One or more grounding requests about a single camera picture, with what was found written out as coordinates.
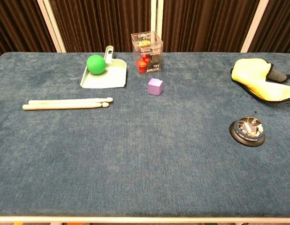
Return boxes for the blue fabric table cover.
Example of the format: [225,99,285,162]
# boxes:
[0,52,290,218]

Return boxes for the purple cube block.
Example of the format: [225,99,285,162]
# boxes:
[147,78,164,96]

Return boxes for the chrome desk bell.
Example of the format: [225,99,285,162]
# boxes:
[229,116,266,148]

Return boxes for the dark brown curtain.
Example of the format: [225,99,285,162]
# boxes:
[0,0,290,60]

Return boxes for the clear plastic box with caps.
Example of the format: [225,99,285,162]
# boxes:
[131,30,164,75]

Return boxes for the mint green dustpan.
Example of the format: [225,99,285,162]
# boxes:
[79,45,128,89]

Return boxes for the white frame post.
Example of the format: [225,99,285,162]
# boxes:
[37,0,67,53]
[240,0,270,53]
[151,0,164,53]

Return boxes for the cream wooden drumstick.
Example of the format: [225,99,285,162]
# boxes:
[28,97,114,105]
[22,102,110,111]

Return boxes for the white table edge rail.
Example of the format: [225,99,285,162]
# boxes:
[0,216,290,224]

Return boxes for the yellow cleaning mitt black trim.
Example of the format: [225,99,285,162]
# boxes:
[230,58,290,104]

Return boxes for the green ball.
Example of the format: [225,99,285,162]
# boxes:
[86,54,106,75]

